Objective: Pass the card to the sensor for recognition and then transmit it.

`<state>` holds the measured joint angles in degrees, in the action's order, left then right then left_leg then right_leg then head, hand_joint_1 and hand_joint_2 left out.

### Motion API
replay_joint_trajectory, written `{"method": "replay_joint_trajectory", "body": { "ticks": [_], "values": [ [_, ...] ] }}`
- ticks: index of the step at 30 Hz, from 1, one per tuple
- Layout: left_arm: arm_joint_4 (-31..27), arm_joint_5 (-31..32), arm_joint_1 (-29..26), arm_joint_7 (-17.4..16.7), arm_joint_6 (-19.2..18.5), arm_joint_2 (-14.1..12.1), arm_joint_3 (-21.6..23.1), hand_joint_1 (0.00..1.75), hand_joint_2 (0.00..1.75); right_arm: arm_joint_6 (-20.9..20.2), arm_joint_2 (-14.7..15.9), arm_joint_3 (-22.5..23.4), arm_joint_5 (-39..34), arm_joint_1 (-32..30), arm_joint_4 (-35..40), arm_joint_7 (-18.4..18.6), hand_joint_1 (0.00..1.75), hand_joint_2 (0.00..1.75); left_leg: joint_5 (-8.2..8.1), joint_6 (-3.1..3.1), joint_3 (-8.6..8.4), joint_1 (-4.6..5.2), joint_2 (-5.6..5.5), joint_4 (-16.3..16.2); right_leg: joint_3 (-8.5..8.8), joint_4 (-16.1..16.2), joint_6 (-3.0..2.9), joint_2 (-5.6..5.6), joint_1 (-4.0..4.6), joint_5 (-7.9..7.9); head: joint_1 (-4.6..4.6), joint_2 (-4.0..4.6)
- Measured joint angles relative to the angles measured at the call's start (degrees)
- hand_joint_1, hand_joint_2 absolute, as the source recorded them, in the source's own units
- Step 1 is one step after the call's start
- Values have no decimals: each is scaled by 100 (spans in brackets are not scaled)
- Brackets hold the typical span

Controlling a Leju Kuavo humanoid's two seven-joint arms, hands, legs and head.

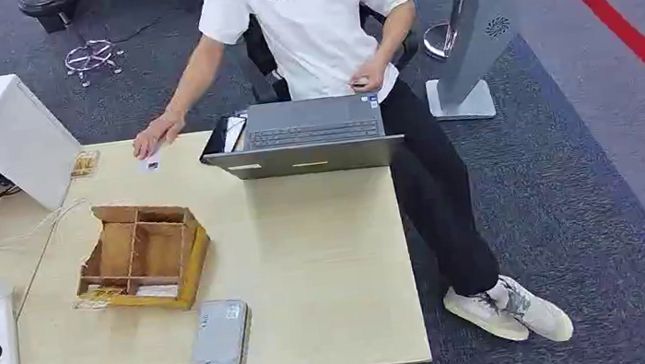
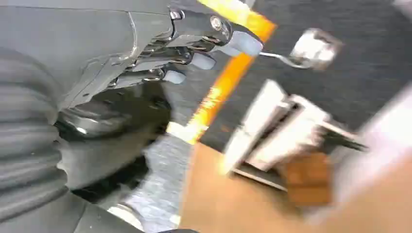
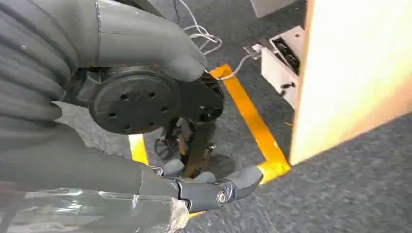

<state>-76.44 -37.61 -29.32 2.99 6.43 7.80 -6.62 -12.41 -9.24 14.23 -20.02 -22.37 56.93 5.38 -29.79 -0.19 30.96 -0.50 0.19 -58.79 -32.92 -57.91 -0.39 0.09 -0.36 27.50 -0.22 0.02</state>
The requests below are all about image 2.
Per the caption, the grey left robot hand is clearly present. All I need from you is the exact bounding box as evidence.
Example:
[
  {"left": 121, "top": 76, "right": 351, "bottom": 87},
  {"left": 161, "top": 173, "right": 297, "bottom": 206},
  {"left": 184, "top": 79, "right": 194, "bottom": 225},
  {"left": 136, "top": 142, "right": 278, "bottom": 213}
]
[{"left": 0, "top": 3, "right": 264, "bottom": 191}]

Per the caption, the ribbed grey left arm sleeve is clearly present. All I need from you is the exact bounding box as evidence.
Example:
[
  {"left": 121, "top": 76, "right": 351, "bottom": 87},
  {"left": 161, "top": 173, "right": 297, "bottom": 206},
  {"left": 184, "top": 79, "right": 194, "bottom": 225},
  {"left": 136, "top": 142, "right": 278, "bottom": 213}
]
[{"left": 0, "top": 47, "right": 70, "bottom": 233}]

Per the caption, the yellow tape strip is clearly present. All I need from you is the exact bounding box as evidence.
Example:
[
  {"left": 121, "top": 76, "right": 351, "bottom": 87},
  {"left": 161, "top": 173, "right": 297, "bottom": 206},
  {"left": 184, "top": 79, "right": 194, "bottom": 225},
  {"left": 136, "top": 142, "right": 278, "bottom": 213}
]
[{"left": 165, "top": 0, "right": 278, "bottom": 145}]

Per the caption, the shiny metal part with rod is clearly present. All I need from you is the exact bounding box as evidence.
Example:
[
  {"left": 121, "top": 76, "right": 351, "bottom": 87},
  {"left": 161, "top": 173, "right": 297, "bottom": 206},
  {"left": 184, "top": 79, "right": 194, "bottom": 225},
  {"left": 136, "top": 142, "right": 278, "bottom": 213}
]
[{"left": 259, "top": 27, "right": 343, "bottom": 71}]

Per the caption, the brown block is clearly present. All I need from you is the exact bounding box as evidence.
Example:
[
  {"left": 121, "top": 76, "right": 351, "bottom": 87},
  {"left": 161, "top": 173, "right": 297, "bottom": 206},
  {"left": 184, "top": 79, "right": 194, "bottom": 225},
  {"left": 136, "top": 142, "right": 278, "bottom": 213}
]
[{"left": 280, "top": 152, "right": 333, "bottom": 207}]

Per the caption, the pale blurred bar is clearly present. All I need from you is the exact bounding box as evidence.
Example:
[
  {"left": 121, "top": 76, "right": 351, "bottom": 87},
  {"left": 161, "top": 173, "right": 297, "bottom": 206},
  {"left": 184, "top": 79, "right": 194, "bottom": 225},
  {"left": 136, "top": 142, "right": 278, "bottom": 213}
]
[{"left": 306, "top": 82, "right": 412, "bottom": 226}]

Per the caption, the pale metal frame stand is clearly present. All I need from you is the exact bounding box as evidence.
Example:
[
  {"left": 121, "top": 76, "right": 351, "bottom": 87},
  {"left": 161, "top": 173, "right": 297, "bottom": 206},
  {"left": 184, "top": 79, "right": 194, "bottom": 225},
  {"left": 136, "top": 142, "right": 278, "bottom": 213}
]
[{"left": 219, "top": 79, "right": 368, "bottom": 192}]

